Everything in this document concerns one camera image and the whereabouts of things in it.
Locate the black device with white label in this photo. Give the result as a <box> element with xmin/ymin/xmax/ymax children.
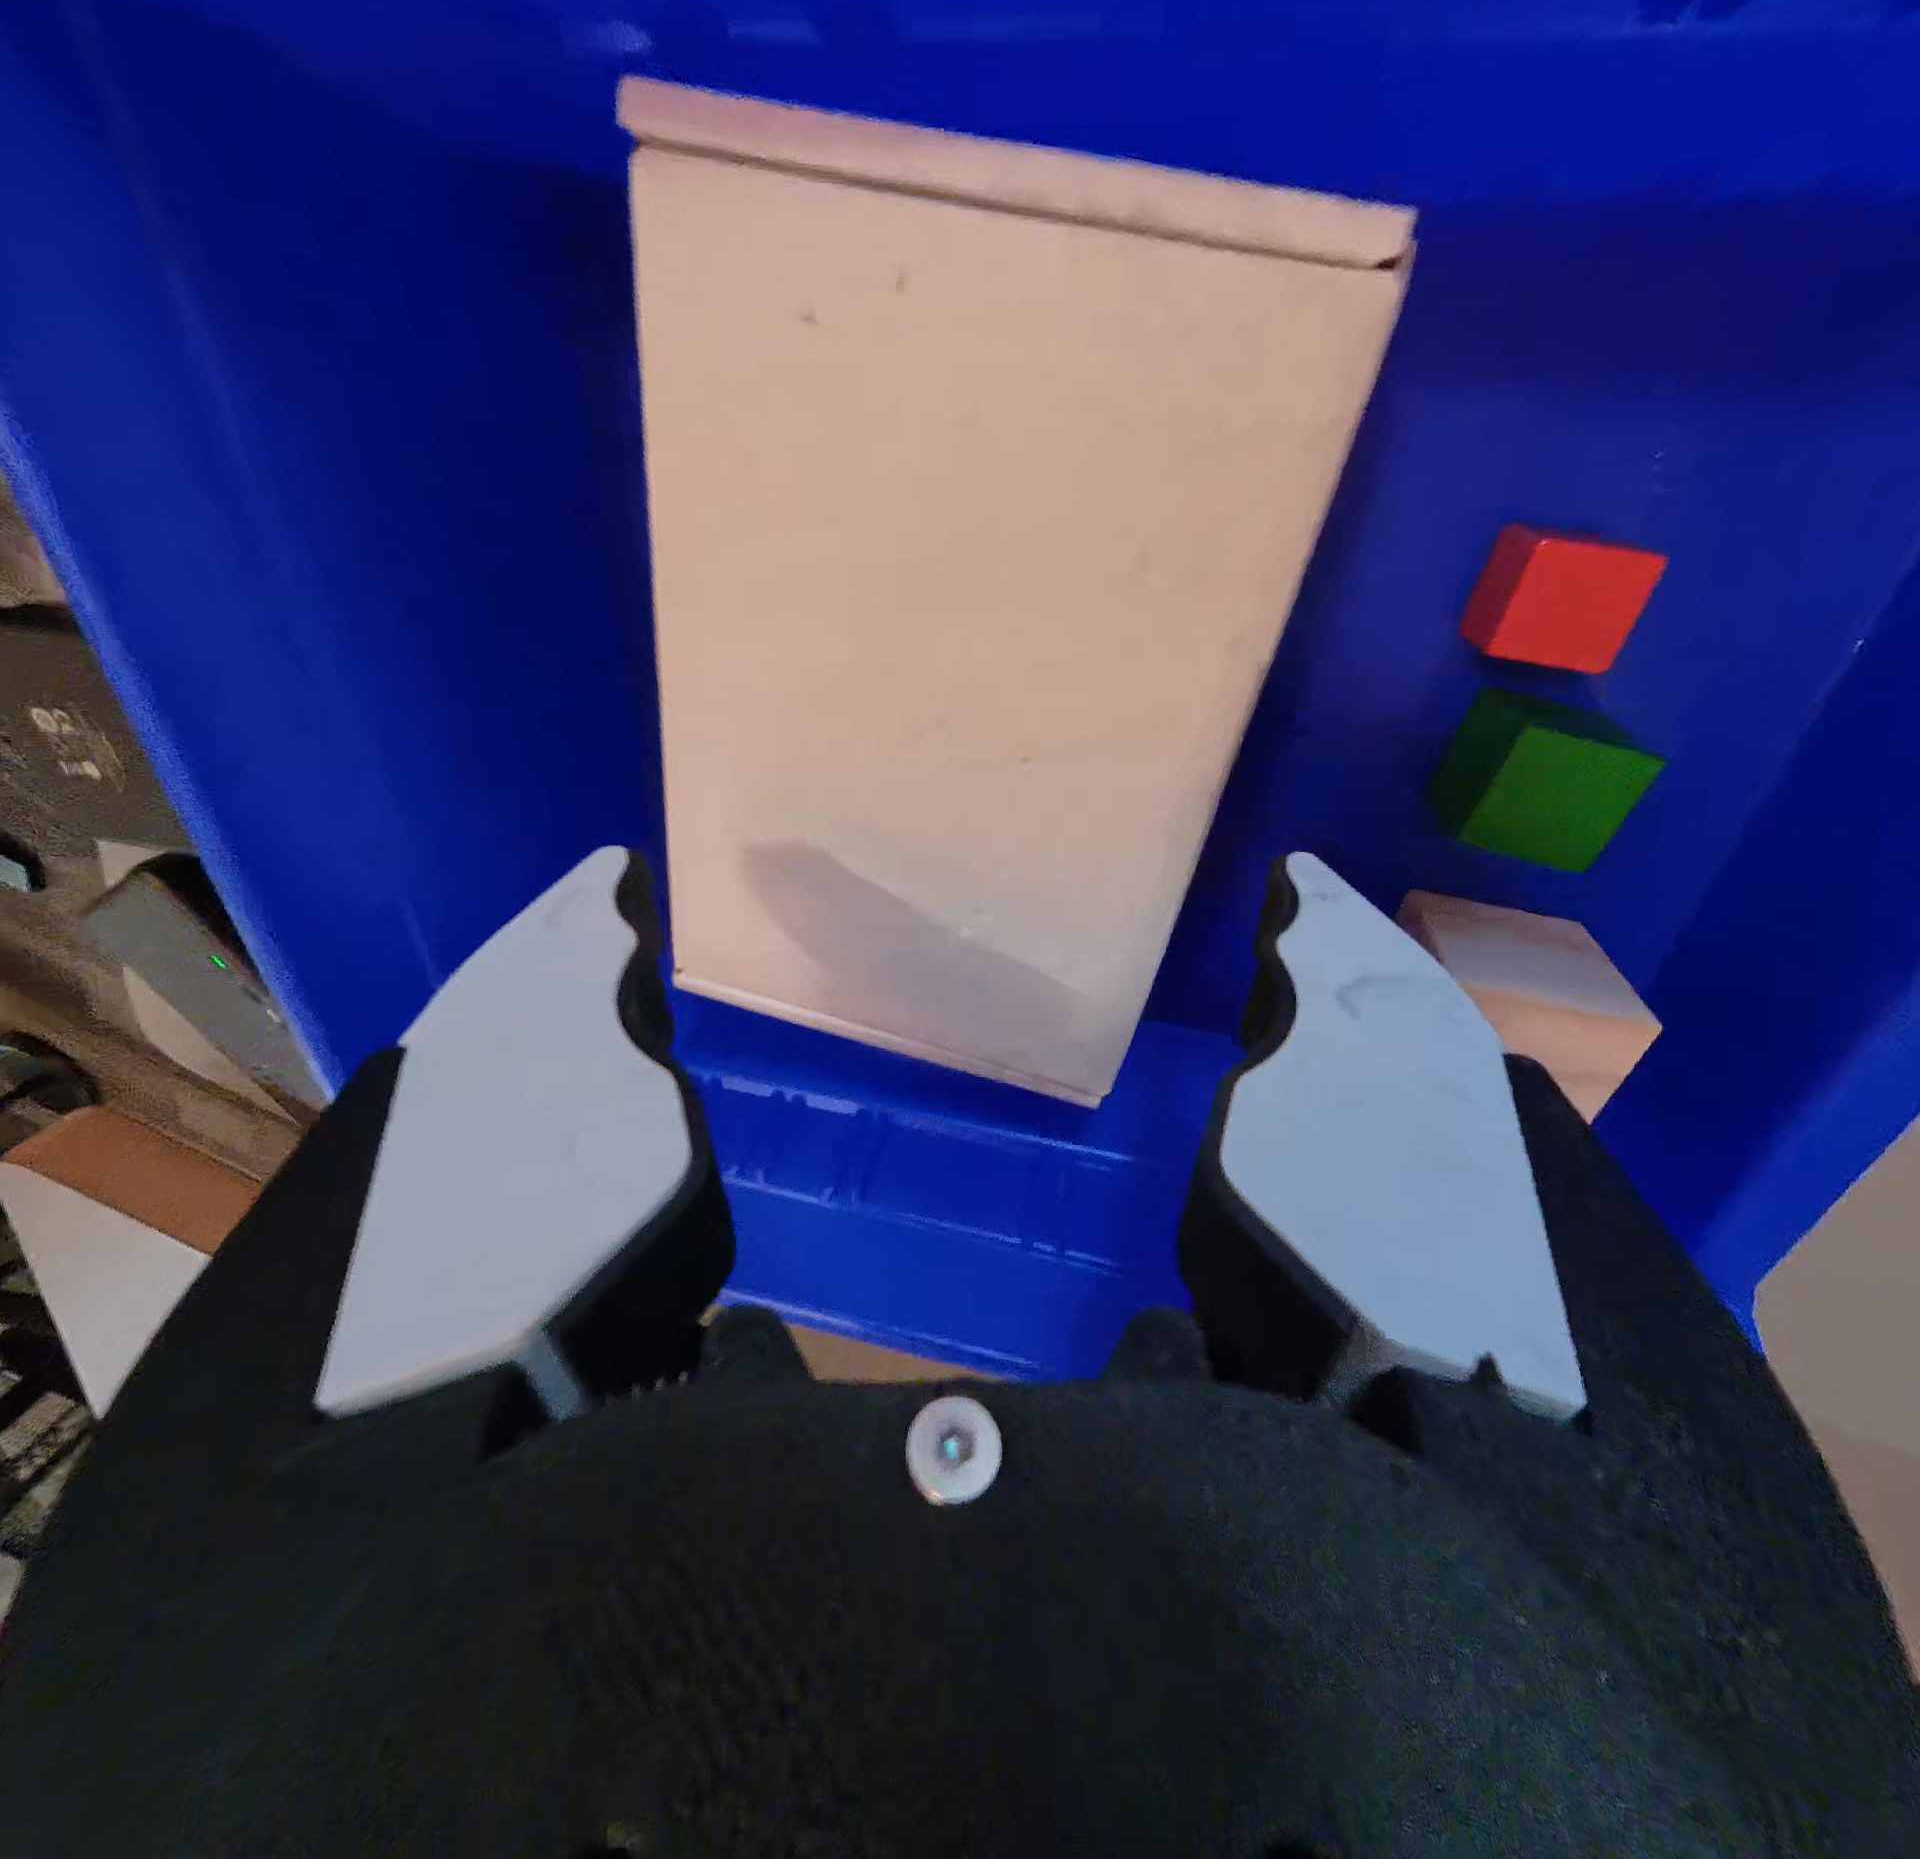
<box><xmin>0</xmin><ymin>599</ymin><xmax>198</xmax><ymax>882</ymax></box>

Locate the blue plastic bin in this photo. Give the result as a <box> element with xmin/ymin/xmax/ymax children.
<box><xmin>0</xmin><ymin>0</ymin><xmax>1920</xmax><ymax>1387</ymax></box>

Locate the white cardboard box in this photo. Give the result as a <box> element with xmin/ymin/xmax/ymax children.
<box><xmin>615</xmin><ymin>77</ymin><xmax>1420</xmax><ymax>1112</ymax></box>

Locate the plain wooden block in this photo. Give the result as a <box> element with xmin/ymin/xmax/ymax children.
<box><xmin>1396</xmin><ymin>890</ymin><xmax>1665</xmax><ymax>1129</ymax></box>

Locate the grey device with green label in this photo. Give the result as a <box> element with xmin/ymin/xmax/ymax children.
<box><xmin>82</xmin><ymin>854</ymin><xmax>327</xmax><ymax>1122</ymax></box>

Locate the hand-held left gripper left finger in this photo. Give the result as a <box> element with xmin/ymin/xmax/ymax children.
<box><xmin>312</xmin><ymin>845</ymin><xmax>737</xmax><ymax>1423</ymax></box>

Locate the grey desk with wooden edge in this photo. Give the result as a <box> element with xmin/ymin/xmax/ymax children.
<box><xmin>0</xmin><ymin>1109</ymin><xmax>261</xmax><ymax>1420</ymax></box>

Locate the green wooden block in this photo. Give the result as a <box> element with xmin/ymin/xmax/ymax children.
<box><xmin>1424</xmin><ymin>688</ymin><xmax>1667</xmax><ymax>875</ymax></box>

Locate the red wooden block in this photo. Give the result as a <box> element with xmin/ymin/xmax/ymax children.
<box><xmin>1459</xmin><ymin>525</ymin><xmax>1669</xmax><ymax>677</ymax></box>

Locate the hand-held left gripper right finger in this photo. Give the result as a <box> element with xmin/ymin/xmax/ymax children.
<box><xmin>1178</xmin><ymin>849</ymin><xmax>1592</xmax><ymax>1423</ymax></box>

